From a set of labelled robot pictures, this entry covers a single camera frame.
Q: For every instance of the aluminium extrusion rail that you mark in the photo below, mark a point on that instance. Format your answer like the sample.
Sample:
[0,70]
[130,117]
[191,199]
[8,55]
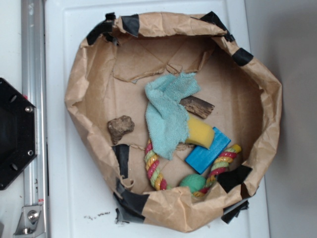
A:
[36,188]

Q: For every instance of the brown rock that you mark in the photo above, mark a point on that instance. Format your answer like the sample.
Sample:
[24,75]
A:
[119,127]

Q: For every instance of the dark wooden bark piece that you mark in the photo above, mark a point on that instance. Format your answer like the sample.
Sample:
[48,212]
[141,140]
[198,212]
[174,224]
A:
[197,106]

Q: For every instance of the multicolour rope ring toy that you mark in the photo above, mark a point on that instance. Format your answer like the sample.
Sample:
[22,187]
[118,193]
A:
[220,165]

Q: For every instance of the green rubber ball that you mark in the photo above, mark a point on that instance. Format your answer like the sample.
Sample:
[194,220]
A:
[195,182]

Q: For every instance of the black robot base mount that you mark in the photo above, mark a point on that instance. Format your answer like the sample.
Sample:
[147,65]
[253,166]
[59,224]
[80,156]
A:
[17,133]

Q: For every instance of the blue rectangular block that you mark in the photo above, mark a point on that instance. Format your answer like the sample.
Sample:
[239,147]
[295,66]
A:
[201,158]

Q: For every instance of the white plastic tray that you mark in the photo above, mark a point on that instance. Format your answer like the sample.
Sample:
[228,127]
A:
[81,204]

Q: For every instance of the yellow sponge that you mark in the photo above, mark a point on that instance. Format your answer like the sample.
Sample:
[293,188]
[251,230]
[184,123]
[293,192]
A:
[200,133]

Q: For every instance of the light blue terry cloth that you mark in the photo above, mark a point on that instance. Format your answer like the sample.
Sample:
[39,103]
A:
[166,118]

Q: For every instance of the metal corner bracket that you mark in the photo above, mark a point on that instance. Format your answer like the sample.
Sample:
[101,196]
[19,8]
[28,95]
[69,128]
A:
[31,223]

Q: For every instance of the brown paper bag bin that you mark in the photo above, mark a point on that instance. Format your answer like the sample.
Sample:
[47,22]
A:
[115,62]

